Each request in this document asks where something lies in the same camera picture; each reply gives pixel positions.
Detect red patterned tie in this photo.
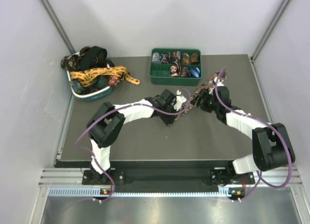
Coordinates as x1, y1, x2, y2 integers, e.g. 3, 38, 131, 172
108, 75, 120, 87

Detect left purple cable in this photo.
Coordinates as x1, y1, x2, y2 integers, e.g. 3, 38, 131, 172
75, 88, 192, 202

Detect aluminium frame post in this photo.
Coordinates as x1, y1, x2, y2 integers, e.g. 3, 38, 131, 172
249, 0, 292, 63
39, 0, 76, 54

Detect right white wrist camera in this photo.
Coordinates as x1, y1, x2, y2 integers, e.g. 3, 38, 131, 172
209, 78, 224, 95

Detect green compartment tray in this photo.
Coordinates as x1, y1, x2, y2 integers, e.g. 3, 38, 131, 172
149, 48, 202, 86

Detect dark red rolled tie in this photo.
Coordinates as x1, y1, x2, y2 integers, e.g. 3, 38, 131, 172
160, 52, 171, 64

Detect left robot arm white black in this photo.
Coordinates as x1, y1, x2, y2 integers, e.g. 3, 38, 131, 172
84, 89, 187, 184

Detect green patterned tie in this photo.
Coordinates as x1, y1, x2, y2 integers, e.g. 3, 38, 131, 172
69, 79, 85, 95

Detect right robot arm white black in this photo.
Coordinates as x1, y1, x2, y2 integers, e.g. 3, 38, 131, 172
191, 86, 295, 183

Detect dark floral tie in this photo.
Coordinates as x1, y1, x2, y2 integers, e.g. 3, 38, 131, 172
61, 55, 78, 71

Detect brown floral tie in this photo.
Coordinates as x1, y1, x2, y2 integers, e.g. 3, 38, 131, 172
175, 71, 231, 124

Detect blue striped rolled tie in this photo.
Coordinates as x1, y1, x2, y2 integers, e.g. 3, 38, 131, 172
190, 67, 201, 78

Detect black tie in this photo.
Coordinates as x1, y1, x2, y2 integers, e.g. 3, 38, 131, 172
77, 46, 115, 71

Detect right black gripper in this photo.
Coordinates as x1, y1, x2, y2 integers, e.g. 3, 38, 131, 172
190, 88, 219, 113

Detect yellow patterned tie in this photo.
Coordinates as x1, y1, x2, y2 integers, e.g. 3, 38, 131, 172
69, 66, 140, 87

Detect teal floral rolled tie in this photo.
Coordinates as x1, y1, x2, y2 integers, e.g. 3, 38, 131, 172
170, 51, 181, 64

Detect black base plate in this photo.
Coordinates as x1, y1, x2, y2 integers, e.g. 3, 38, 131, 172
82, 160, 255, 193

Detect left aluminium frame post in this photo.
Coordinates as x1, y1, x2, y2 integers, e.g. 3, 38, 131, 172
39, 0, 76, 54

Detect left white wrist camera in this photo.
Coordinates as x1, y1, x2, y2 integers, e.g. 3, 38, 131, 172
172, 90, 187, 112

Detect grey slotted cable duct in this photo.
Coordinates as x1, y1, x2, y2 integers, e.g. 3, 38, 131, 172
48, 187, 244, 197

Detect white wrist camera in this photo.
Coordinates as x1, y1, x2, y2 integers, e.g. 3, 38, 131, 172
209, 78, 224, 95
172, 90, 187, 112

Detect purple cable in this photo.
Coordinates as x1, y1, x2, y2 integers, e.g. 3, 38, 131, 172
75, 88, 192, 202
214, 68, 293, 203

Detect aluminium front rail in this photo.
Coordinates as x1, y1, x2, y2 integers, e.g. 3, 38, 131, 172
39, 167, 303, 187

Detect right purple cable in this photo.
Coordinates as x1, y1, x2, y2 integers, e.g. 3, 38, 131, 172
214, 68, 293, 203

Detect right aluminium frame post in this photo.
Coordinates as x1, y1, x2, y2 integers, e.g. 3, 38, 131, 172
249, 0, 292, 63

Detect white teal basket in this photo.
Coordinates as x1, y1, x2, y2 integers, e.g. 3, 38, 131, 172
66, 51, 112, 101

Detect pink floral rolled tie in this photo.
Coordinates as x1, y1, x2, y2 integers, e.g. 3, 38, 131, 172
170, 64, 180, 77

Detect brown pink rolled tie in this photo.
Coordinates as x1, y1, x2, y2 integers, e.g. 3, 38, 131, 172
180, 66, 190, 78

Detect dark brown rolled tie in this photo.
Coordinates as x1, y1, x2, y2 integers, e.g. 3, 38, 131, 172
190, 53, 200, 65

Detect grey rolled tie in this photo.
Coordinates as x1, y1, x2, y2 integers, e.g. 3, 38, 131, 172
152, 52, 161, 64

